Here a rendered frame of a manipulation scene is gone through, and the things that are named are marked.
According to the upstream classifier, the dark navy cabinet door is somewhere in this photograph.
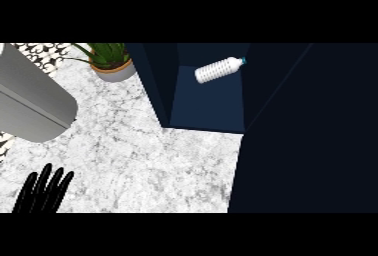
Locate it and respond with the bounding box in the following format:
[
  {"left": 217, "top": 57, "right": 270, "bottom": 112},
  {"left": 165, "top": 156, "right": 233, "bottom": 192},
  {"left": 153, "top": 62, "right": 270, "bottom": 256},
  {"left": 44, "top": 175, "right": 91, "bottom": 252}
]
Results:
[{"left": 225, "top": 42, "right": 378, "bottom": 214}]

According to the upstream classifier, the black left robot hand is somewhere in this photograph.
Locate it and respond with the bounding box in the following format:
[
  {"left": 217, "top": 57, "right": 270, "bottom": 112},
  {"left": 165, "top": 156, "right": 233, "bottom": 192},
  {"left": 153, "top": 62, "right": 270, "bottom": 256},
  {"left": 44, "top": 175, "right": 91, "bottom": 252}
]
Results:
[{"left": 10, "top": 162, "right": 75, "bottom": 214}]

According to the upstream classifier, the green potted plant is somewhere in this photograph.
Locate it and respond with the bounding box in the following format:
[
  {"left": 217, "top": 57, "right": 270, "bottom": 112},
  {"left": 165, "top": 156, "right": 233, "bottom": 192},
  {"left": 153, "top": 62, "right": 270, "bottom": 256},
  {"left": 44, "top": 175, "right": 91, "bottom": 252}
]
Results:
[{"left": 60, "top": 42, "right": 137, "bottom": 83}]

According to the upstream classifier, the dark blue cabinet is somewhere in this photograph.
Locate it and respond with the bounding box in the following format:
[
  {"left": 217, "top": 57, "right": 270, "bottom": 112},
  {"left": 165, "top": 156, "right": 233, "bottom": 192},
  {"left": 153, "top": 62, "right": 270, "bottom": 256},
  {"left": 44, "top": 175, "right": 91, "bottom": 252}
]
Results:
[{"left": 124, "top": 42, "right": 252, "bottom": 135}]

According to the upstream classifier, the grey rounded appliance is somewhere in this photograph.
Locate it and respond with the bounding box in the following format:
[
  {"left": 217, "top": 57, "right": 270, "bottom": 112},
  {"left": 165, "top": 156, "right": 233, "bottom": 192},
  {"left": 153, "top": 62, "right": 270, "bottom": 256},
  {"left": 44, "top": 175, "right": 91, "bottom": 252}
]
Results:
[{"left": 0, "top": 42, "right": 79, "bottom": 144}]

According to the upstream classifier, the white ribbed water bottle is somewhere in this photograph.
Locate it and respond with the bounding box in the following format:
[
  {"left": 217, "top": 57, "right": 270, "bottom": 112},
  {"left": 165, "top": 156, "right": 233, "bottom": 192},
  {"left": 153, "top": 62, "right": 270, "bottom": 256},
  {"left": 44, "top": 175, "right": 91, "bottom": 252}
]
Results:
[{"left": 193, "top": 56, "right": 248, "bottom": 85}]

